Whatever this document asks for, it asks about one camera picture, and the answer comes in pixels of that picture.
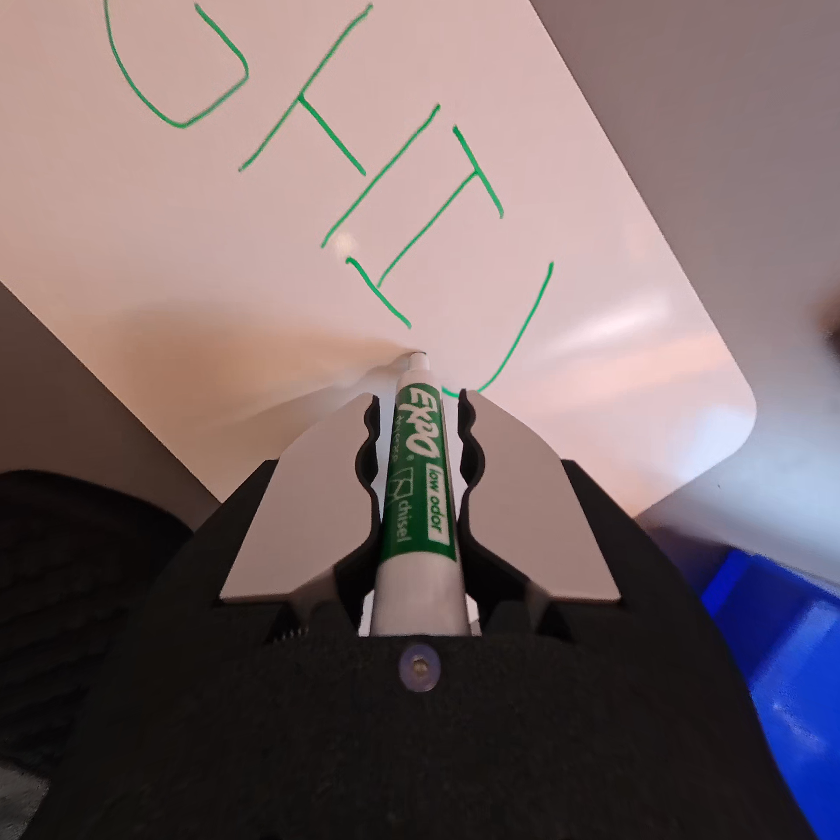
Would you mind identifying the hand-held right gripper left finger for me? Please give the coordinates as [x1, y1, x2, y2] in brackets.
[221, 390, 384, 619]

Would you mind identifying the white whiteboard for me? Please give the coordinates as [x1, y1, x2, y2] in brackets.
[0, 0, 761, 521]

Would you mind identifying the black textured wrist pad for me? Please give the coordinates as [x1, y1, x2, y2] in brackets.
[0, 469, 200, 791]

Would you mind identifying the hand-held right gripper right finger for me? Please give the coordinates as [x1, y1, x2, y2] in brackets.
[453, 389, 622, 626]

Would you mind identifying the green dry-erase marker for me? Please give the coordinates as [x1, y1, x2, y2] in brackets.
[369, 350, 472, 639]

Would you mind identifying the blue plastic bin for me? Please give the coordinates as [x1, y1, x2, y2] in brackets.
[701, 548, 840, 840]

